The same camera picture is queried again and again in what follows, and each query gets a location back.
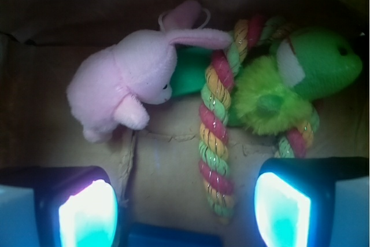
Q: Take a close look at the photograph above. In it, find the multicolored twisted rope toy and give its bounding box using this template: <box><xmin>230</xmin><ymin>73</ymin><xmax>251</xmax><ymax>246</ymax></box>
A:
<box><xmin>198</xmin><ymin>16</ymin><xmax>322</xmax><ymax>223</ymax></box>

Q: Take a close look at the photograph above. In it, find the green plush bird toy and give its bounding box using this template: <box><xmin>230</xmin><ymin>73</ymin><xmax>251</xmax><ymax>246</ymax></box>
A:
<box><xmin>171</xmin><ymin>23</ymin><xmax>362</xmax><ymax>139</ymax></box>

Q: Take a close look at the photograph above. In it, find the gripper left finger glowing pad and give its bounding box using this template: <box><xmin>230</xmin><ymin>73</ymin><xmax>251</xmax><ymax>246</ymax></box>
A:
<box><xmin>1</xmin><ymin>166</ymin><xmax>119</xmax><ymax>246</ymax></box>

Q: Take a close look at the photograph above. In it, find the pink plush bunny toy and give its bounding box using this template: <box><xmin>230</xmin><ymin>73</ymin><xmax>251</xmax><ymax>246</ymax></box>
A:
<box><xmin>66</xmin><ymin>0</ymin><xmax>231</xmax><ymax>143</ymax></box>

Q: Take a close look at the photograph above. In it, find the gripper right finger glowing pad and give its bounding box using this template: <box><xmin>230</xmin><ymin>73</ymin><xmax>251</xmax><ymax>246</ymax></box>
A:
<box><xmin>254</xmin><ymin>157</ymin><xmax>369</xmax><ymax>246</ymax></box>

